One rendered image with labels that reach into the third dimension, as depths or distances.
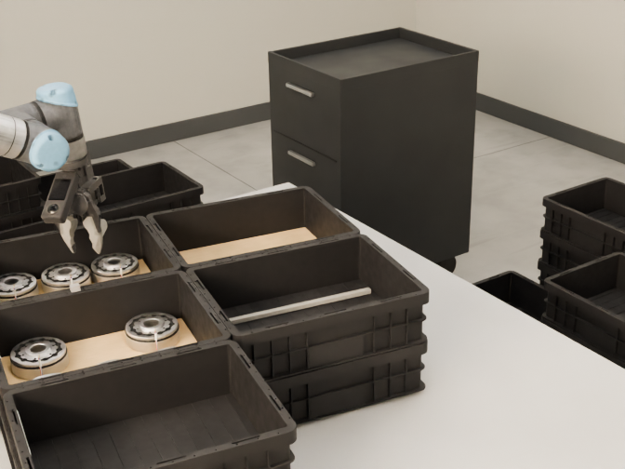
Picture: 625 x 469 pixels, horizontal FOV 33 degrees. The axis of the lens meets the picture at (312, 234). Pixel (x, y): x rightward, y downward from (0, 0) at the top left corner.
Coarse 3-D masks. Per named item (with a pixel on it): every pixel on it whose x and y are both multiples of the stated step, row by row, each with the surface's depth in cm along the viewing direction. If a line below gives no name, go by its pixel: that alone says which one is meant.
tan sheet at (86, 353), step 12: (180, 324) 207; (108, 336) 204; (120, 336) 203; (180, 336) 203; (192, 336) 203; (72, 348) 200; (84, 348) 200; (96, 348) 199; (108, 348) 199; (120, 348) 199; (72, 360) 196; (84, 360) 196; (96, 360) 195; (12, 372) 192; (60, 372) 192
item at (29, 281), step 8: (0, 280) 219; (24, 280) 219; (32, 280) 219; (0, 288) 216; (8, 288) 216; (16, 288) 216; (24, 288) 216; (32, 288) 217; (0, 296) 214; (8, 296) 214
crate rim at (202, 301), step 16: (176, 272) 206; (96, 288) 200; (112, 288) 201; (192, 288) 203; (16, 304) 195; (32, 304) 196; (208, 304) 194; (224, 336) 183; (160, 352) 178; (0, 368) 177; (80, 368) 174; (96, 368) 174; (0, 384) 170; (16, 384) 170; (32, 384) 170
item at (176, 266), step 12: (84, 228) 227; (0, 240) 221; (12, 240) 221; (24, 240) 222; (156, 240) 220; (168, 252) 214; (132, 276) 205; (84, 288) 201; (12, 300) 197; (24, 300) 197
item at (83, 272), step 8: (56, 264) 226; (64, 264) 226; (72, 264) 226; (80, 264) 225; (48, 272) 223; (80, 272) 222; (88, 272) 222; (48, 280) 219; (56, 280) 219; (64, 280) 219; (80, 280) 219
